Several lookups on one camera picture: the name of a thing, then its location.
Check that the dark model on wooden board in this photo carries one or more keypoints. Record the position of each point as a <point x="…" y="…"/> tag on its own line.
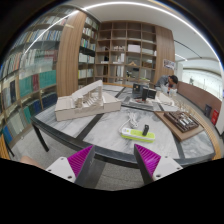
<point x="182" y="125"/>

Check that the black framed marble table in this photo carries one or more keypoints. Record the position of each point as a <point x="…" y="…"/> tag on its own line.
<point x="113" y="122"/>

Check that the person in grey shirt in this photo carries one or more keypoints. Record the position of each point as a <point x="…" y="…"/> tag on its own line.
<point x="170" y="81"/>

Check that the wooden cubby shelving unit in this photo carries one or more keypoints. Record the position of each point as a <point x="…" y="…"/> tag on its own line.
<point x="124" y="52"/>

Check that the glass fronted bookcase with books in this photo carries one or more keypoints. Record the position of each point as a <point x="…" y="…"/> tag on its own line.
<point x="28" y="75"/>

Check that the large white architectural model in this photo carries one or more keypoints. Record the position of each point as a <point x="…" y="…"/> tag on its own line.
<point x="87" y="101"/>

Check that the red fire extinguisher box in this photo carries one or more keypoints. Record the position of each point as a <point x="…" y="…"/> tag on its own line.
<point x="214" y="116"/>

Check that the small white model far right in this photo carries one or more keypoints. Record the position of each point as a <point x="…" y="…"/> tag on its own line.
<point x="162" y="98"/>

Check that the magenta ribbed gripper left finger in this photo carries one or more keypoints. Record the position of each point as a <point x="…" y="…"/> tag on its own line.
<point x="74" y="168"/>

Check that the black charger plug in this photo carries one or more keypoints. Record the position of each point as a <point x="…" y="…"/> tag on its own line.
<point x="145" y="130"/>

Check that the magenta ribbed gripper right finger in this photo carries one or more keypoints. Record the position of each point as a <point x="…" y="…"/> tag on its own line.
<point x="152" y="165"/>

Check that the green white power strip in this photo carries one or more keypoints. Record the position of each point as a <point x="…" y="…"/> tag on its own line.
<point x="137" y="135"/>

